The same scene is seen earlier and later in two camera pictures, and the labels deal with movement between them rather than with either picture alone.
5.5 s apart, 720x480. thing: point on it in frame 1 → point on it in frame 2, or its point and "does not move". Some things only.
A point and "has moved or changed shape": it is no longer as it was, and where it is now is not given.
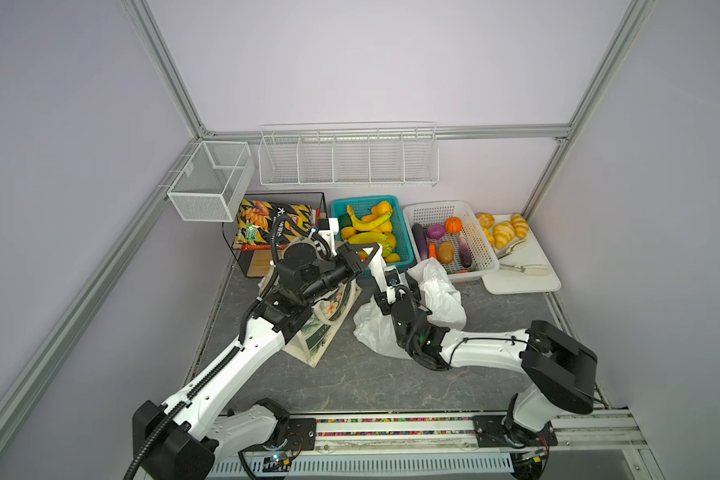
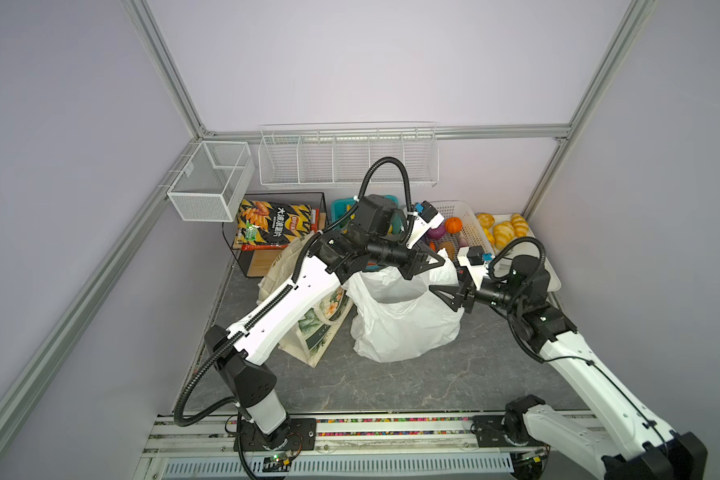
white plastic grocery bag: [438, 295] has moved or changed shape
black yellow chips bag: [253, 225] does not move
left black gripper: [352, 263] → [417, 260]
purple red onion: [435, 231] does not move
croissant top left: [486, 220] does not move
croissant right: [520, 225] does not move
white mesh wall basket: [213, 184] does not move
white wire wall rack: [349, 155] does not move
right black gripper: [417, 302] → [469, 294]
